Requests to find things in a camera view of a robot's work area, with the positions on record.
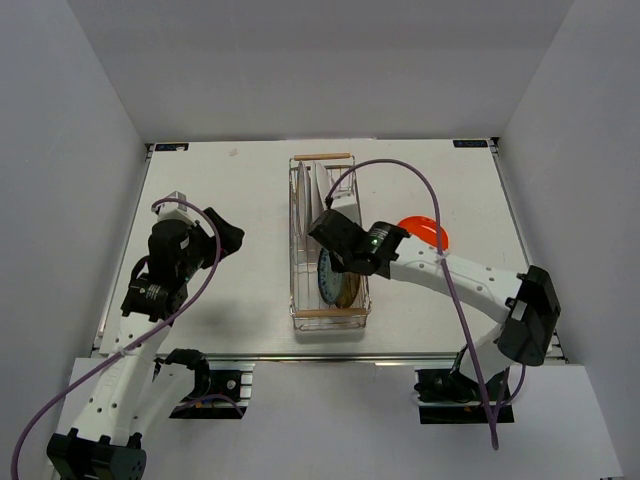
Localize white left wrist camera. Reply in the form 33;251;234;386
151;202;195;226

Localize blue table label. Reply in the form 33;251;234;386
452;139;489;148
155;143;189;152

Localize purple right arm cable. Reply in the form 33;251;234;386
324;158;526;450

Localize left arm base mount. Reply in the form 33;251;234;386
154;349;254;420

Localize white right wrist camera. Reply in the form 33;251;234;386
331;194;361;224

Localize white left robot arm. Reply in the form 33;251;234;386
47;201;244;479

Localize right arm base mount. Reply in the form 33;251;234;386
414;368;488;425

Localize white plate with red characters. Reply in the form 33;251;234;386
296;161;307;237

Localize yellow patterned plate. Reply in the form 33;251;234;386
334;272;361;309

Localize plain white plate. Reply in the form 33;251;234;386
310;161;332;224

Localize metal wire dish rack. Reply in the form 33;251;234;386
289;153;371;334

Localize blue table label left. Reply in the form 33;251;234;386
155;143;189;152

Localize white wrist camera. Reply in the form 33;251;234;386
151;202;195;226
331;194;361;224

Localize blue patterned plate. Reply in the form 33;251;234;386
317;248;344;305

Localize orange translucent plate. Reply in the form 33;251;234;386
398;215;449;250

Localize blue table label right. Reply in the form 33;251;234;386
452;139;489;148

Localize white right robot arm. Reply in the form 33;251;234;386
309;210;561;403

